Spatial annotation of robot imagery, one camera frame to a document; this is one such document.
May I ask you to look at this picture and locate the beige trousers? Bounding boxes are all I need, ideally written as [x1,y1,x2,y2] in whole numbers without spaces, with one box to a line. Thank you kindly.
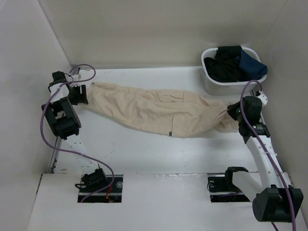
[85,82,239,138]

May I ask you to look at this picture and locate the navy blue garment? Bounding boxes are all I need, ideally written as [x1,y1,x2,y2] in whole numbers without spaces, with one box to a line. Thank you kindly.
[235,49,268,82]

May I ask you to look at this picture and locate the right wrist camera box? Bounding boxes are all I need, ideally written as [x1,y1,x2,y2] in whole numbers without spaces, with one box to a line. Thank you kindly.
[255,90,268,106]

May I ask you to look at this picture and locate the aluminium table edge rail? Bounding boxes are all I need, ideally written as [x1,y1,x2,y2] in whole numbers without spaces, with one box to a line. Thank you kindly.
[47,138,61,174]

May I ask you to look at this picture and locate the white laundry basket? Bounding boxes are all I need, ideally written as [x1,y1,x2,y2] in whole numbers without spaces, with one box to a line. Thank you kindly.
[201,46,267,96]

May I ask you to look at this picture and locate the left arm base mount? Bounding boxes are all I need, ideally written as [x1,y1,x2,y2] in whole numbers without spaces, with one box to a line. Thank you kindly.
[75,175,124,204]

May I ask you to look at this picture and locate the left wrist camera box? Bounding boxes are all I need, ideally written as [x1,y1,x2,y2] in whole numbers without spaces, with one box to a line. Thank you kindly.
[68,74,81,87]

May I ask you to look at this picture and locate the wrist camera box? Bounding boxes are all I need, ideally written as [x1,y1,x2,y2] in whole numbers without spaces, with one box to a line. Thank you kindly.
[255,90,268,106]
[68,74,81,87]

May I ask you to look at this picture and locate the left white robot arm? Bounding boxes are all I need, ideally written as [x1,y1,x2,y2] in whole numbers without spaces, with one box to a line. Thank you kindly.
[40,82,114,193]

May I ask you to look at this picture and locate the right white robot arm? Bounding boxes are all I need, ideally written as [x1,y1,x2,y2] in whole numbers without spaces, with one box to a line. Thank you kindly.
[223,96,304,223]

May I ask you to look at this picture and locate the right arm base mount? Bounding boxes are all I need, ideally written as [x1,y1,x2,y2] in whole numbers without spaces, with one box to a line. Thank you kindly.
[207,175,250,203]

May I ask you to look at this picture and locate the black garment in basket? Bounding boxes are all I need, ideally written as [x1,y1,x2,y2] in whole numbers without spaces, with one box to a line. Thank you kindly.
[204,46,247,83]

